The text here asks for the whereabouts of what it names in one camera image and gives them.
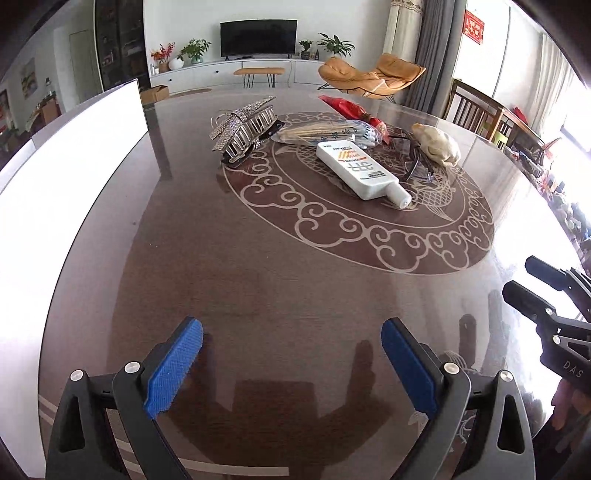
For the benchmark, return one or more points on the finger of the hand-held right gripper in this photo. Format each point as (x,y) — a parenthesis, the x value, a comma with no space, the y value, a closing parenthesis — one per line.
(554,276)
(531,302)

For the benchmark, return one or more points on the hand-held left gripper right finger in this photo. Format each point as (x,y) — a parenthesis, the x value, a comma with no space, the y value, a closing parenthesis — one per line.
(408,369)

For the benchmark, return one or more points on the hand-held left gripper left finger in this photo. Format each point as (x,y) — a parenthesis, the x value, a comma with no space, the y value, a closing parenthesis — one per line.
(178,364)

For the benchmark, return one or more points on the white tube bottle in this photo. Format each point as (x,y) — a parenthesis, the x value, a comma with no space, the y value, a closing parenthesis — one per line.
(355,170)

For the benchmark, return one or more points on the white cardboard box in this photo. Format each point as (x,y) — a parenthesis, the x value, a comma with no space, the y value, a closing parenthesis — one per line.
(69,184)

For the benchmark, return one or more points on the rhinestone bow hair clip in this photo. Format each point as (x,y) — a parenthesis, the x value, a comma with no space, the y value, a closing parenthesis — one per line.
(244,127)

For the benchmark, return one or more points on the cotton swab bag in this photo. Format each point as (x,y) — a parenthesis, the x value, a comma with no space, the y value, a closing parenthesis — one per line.
(323,131)

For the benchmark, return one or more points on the red gift pouch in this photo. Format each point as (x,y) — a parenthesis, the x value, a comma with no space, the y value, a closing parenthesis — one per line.
(351,110)

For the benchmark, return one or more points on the person's right hand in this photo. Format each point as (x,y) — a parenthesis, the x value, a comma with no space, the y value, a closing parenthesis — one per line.
(562,401)

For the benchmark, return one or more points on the cluttered side table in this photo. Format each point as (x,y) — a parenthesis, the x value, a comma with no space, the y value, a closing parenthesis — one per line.
(554,184)

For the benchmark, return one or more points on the dark framed glasses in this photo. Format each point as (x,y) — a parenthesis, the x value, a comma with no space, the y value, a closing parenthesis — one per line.
(419,152)

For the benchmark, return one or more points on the wooden chair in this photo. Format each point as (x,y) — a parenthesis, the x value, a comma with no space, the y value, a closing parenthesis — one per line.
(471,108)

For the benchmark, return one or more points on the white sheer curtain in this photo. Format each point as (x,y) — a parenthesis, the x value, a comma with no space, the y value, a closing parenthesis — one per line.
(554,83)

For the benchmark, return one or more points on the grey curtain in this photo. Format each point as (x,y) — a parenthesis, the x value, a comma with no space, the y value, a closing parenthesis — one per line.
(436,55)

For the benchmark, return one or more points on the brown cardboard box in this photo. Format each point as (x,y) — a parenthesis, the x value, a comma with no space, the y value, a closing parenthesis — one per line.
(154,94)

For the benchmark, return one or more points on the dining table and chairs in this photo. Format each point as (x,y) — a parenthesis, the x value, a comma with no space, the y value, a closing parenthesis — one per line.
(46,110)

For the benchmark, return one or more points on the tan lounge chair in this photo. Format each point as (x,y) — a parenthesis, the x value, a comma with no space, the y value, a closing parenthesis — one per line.
(351,74)

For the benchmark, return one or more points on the covered standing air conditioner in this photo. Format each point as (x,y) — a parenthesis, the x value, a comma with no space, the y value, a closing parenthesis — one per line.
(405,27)

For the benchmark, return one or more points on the white television cabinet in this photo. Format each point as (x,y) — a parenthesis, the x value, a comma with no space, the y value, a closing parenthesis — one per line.
(207,74)

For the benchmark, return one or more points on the white round vase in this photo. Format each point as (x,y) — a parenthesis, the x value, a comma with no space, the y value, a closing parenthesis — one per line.
(176,64)

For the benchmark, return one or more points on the wooden bench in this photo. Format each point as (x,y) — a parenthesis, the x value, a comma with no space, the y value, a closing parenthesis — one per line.
(258,71)

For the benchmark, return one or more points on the red flower arrangement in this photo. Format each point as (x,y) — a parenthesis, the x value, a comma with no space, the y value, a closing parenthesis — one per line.
(161,55)

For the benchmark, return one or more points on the bushy green potted plant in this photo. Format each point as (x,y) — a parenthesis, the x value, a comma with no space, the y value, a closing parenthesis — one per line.
(194,50)

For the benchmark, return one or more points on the white door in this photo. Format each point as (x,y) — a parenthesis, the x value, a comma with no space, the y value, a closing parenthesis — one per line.
(84,62)

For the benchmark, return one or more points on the broad leaf potted plant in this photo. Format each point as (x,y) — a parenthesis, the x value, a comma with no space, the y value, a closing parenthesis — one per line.
(336,45)

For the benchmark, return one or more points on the tall dark display cabinet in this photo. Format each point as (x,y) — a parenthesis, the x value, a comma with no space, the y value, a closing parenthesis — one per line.
(122,41)

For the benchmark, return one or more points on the black television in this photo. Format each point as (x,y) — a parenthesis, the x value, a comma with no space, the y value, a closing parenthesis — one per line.
(258,39)

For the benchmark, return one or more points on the small potted plant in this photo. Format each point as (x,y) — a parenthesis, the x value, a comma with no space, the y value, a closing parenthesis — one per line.
(305,50)

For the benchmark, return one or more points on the red wall hanging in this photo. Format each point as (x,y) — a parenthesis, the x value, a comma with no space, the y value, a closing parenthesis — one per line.
(473,26)

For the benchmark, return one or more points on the wall painting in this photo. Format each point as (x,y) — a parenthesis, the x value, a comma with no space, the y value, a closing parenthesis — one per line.
(28,77)

